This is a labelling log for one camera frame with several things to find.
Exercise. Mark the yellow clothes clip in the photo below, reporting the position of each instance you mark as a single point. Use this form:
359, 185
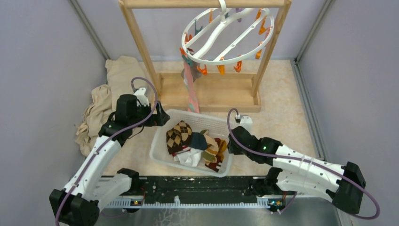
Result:
221, 69

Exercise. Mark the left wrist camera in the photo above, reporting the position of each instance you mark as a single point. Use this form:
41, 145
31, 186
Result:
141, 94

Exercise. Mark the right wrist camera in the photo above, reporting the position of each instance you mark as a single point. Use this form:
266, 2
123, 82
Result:
244, 121

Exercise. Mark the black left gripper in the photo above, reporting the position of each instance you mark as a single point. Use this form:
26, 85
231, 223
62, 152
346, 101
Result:
159, 119

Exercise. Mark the pink sock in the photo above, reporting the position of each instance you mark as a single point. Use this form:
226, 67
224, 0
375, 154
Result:
193, 105

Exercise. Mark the grey ribbed sock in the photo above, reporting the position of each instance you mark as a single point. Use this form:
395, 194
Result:
194, 72

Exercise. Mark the mustard yellow sock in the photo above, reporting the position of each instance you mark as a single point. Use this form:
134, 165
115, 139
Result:
222, 146

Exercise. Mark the wooden hanger stand frame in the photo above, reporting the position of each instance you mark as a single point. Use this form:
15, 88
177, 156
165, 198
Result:
233, 77

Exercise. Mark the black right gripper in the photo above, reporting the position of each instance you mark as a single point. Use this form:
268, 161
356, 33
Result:
233, 149

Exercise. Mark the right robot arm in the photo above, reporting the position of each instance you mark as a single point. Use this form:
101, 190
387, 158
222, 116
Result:
291, 171

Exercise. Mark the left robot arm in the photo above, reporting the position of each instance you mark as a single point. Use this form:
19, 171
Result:
93, 168

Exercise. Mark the white round clip hanger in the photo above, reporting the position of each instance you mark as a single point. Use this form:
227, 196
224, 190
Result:
226, 36

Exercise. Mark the beige striped ribbed sock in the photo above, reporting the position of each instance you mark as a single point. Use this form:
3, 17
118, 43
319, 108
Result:
209, 155

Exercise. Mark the beige crumpled cloth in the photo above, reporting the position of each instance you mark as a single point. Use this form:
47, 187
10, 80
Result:
120, 72

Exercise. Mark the orange clothes clip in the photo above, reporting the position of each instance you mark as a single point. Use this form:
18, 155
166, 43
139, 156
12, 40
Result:
203, 70

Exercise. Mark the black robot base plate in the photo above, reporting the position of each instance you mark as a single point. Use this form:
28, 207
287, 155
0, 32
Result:
204, 190

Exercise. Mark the red white striped sock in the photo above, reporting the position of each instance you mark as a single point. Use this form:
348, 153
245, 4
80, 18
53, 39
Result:
184, 149

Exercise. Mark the argyle brown sock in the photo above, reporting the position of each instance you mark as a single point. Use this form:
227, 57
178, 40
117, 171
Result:
177, 137

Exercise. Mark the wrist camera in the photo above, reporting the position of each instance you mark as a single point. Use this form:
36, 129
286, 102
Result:
141, 94
244, 121

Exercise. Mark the aluminium rail front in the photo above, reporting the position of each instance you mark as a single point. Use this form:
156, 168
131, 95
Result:
135, 202

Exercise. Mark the dark blue sock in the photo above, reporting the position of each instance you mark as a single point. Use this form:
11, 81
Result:
197, 141

